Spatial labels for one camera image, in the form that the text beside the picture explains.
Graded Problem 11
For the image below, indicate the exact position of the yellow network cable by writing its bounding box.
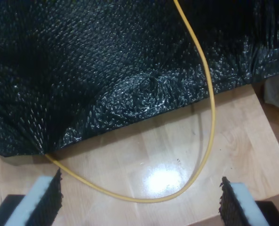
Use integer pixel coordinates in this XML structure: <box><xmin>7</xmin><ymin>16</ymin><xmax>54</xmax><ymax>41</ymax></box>
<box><xmin>45</xmin><ymin>0</ymin><xmax>216</xmax><ymax>204</ymax></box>

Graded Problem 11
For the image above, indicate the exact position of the black bubble mat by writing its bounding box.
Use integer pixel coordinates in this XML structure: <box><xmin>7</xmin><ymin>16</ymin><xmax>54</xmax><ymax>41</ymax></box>
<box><xmin>0</xmin><ymin>0</ymin><xmax>279</xmax><ymax>157</ymax></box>

